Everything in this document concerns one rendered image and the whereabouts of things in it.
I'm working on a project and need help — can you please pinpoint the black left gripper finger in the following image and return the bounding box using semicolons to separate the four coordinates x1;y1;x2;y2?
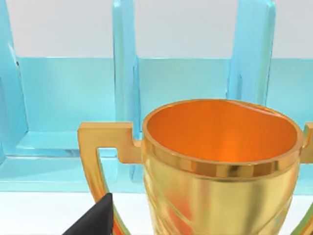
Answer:
61;192;113;235

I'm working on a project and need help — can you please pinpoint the gold trophy cup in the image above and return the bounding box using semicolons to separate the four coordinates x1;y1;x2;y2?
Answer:
77;98;313;235

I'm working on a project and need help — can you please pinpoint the light blue rack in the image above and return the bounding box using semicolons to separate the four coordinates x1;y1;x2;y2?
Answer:
0;0;313;196

